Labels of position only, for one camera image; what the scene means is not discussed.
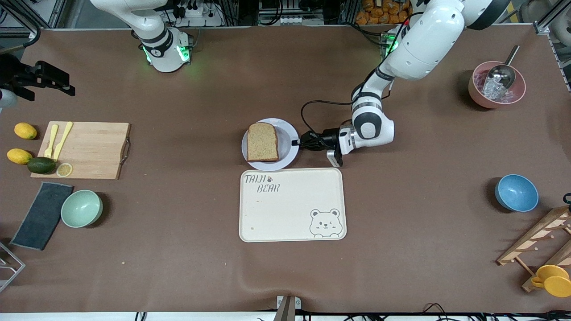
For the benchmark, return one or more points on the wooden cutting board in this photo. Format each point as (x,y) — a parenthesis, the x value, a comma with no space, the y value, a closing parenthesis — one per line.
(89,149)

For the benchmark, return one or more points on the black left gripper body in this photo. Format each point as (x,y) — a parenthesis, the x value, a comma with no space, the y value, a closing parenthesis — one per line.
(329,137)

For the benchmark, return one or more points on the yellow plastic knife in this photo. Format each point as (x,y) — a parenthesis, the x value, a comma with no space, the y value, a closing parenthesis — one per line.
(62,140)

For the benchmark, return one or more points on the cream bear print tray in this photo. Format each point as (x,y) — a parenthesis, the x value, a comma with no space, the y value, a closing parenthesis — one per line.
(290,209)

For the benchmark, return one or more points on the white power strip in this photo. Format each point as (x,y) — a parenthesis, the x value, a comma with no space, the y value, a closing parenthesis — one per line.
(196,15)

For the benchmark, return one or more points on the metal scoop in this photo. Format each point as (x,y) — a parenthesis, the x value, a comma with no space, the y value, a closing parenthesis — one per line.
(502,73)

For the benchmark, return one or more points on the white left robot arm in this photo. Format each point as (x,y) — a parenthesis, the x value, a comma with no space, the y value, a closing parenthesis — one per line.
(424,44)

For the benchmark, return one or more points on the grey metal camera bracket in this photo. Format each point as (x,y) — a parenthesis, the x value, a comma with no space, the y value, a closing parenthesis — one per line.
(286,307)

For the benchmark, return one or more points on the yellow lemon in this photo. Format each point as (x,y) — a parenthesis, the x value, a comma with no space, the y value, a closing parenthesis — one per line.
(25,130)
(19,156)

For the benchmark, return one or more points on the mint green bowl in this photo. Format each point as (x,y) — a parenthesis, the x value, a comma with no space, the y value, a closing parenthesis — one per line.
(81,208)

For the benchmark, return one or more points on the yellow cup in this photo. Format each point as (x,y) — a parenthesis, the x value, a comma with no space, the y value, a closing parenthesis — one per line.
(555,283)

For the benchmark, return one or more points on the round lavender plate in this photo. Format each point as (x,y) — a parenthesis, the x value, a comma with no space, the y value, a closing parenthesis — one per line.
(287,145)

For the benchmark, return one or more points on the pink bowl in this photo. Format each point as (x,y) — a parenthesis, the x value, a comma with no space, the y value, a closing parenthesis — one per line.
(475,93)

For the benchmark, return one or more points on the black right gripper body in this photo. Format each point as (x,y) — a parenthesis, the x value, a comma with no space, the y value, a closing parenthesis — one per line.
(15,75)

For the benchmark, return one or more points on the clear ice cubes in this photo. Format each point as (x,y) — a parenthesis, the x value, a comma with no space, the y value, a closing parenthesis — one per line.
(493,91)

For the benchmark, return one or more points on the dark grey cloth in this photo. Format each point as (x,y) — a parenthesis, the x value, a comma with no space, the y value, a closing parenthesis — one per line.
(42,216)

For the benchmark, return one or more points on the plain brown bread slice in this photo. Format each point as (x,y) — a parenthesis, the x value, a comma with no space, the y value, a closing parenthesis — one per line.
(263,142)

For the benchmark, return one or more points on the dark green avocado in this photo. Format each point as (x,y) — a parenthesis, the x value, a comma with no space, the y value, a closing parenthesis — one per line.
(41,165)

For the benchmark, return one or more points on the orange snack bags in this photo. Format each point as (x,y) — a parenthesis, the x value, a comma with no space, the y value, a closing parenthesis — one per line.
(379,13)

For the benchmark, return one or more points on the round lemon slice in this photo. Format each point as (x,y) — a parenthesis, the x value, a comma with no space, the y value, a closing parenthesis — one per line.
(64,170)

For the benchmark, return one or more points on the blue bowl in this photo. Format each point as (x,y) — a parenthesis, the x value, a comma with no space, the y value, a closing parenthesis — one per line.
(516,193)

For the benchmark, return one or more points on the wooden drying rack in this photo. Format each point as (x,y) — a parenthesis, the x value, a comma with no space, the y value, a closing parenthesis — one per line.
(531,238)

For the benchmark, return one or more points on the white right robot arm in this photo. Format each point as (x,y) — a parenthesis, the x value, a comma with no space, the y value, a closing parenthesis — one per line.
(165,53)

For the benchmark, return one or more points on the yellow plastic fork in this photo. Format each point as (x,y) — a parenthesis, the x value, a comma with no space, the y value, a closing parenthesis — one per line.
(50,147)

